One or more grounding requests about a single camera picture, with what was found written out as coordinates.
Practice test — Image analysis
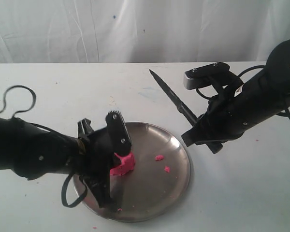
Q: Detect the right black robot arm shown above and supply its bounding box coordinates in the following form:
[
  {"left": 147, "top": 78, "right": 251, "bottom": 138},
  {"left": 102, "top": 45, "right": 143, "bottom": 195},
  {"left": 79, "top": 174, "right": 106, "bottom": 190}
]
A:
[{"left": 182, "top": 39, "right": 290, "bottom": 146}]

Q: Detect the white backdrop curtain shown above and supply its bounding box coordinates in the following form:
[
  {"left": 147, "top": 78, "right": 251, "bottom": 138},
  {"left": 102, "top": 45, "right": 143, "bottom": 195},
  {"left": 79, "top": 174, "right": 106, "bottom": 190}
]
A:
[{"left": 0, "top": 0, "right": 290, "bottom": 63}]

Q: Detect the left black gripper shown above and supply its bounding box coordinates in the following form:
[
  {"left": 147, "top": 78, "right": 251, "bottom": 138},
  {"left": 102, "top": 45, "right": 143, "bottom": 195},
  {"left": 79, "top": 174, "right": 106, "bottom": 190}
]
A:
[{"left": 75, "top": 118, "right": 122, "bottom": 212}]

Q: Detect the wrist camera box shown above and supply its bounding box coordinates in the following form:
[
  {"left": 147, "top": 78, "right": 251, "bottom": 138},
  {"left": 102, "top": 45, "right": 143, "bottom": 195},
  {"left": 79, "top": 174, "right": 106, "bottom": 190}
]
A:
[
  {"left": 184, "top": 62, "right": 239, "bottom": 90},
  {"left": 105, "top": 111, "right": 131, "bottom": 157}
]

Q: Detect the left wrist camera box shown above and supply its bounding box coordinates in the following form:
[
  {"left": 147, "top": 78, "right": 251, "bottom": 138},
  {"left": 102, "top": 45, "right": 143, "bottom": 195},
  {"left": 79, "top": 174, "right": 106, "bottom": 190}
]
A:
[{"left": 105, "top": 111, "right": 131, "bottom": 157}]

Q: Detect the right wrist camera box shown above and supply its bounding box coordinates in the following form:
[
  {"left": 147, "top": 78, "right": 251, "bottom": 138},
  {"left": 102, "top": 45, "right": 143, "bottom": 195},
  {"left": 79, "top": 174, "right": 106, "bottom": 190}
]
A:
[{"left": 184, "top": 62, "right": 239, "bottom": 90}]

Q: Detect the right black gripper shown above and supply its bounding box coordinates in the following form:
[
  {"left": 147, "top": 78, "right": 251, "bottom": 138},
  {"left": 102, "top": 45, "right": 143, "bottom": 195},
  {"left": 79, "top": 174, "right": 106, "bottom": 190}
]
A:
[{"left": 181, "top": 84, "right": 266, "bottom": 154}]

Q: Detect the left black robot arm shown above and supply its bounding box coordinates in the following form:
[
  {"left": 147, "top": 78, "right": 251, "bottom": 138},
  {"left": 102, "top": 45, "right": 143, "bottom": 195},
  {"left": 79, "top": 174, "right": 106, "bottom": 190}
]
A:
[{"left": 0, "top": 111, "right": 131, "bottom": 208}]

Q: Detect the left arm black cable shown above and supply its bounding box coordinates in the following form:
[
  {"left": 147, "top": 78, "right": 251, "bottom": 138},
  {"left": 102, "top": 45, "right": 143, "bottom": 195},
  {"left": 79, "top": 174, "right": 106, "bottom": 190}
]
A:
[{"left": 0, "top": 85, "right": 87, "bottom": 208}]

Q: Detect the black kitchen knife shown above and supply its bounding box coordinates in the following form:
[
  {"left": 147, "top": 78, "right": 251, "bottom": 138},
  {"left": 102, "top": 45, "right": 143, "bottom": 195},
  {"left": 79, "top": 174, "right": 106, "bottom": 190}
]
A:
[{"left": 149, "top": 70, "right": 198, "bottom": 126}]

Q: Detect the pink dough lump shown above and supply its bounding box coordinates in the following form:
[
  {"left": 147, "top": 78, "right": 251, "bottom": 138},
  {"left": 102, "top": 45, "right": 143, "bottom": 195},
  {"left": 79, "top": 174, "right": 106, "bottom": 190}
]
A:
[
  {"left": 110, "top": 152, "right": 136, "bottom": 176},
  {"left": 155, "top": 155, "right": 164, "bottom": 161}
]

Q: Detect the round stainless steel plate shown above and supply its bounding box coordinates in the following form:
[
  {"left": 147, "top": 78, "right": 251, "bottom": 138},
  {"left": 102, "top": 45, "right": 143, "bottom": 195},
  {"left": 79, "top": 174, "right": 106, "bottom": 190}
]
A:
[{"left": 82, "top": 122, "right": 191, "bottom": 222}]

